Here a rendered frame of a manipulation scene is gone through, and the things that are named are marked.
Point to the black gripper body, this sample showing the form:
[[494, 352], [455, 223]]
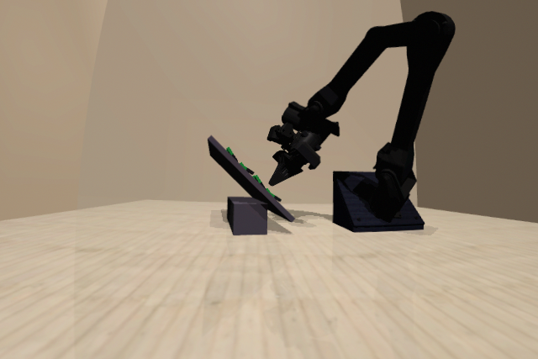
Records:
[[304, 151]]

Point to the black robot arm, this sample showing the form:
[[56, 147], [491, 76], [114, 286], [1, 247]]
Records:
[[427, 38]]

